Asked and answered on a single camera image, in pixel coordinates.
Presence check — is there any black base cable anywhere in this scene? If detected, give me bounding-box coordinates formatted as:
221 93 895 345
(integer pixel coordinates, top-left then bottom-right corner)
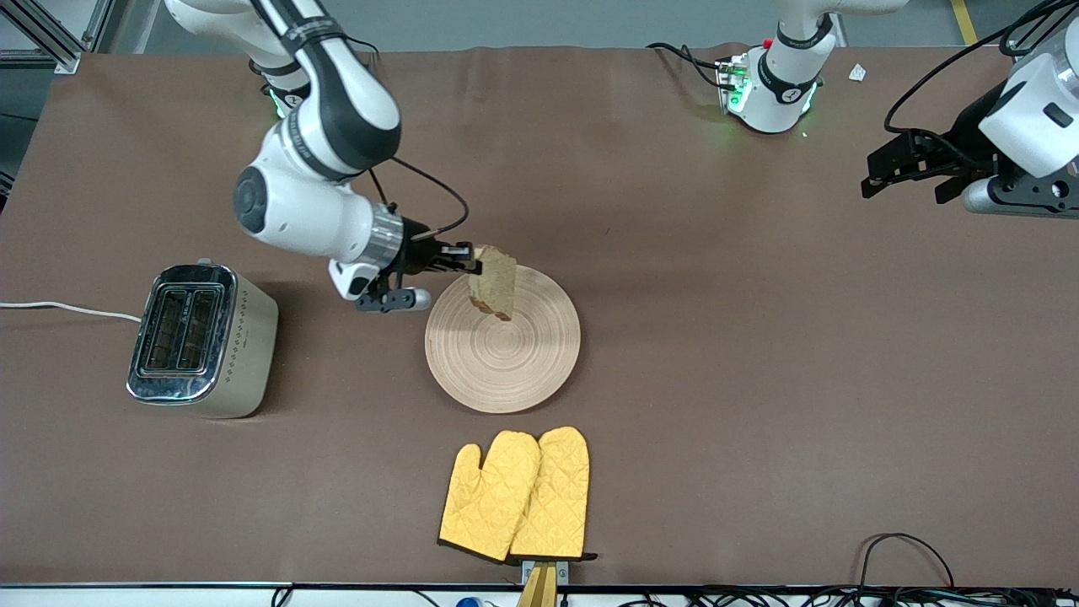
647 42 727 90

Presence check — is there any yellow quilted oven mitt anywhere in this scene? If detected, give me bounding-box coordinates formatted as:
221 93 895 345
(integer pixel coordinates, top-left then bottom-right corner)
509 426 598 562
438 431 541 564

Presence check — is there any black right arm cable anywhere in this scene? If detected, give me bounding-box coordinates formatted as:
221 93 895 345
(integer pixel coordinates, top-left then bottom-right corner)
367 156 470 243

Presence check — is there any beige chrome toaster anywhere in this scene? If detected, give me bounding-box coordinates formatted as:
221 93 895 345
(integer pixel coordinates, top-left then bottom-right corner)
126 260 279 420

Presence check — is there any white toaster power cord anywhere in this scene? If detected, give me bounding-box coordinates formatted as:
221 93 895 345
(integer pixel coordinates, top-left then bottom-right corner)
0 301 142 324

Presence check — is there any round wooden plate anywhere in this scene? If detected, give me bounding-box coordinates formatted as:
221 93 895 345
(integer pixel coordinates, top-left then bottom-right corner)
425 264 582 414

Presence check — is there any brown toast slice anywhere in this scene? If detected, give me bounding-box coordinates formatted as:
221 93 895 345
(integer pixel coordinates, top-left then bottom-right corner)
468 245 518 322

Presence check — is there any brown table cover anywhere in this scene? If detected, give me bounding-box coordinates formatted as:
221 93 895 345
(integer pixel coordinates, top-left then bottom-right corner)
0 44 1079 588

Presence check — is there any black looped cable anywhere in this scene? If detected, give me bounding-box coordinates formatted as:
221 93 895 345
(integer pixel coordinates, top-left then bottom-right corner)
858 533 956 591

